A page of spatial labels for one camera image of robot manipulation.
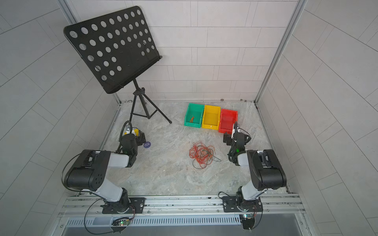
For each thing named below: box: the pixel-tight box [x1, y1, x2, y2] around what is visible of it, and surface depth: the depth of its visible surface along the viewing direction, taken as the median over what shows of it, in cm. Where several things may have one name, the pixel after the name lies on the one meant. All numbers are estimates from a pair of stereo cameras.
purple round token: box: [143, 141, 152, 149], surface depth 94 cm
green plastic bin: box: [184, 103, 205, 129], surface depth 108 cm
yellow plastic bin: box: [201, 104, 221, 131], surface depth 104 cm
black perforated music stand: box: [63, 5, 173, 124], surface depth 63 cm
